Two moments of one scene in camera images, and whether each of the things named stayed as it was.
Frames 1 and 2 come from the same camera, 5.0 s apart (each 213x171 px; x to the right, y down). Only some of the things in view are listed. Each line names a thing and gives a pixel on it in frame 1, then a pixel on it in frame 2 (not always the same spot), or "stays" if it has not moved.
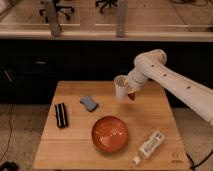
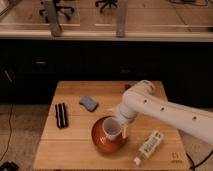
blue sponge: [89, 103] stays
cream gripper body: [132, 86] → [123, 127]
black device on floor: [9, 166] stays
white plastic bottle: [148, 147] stays
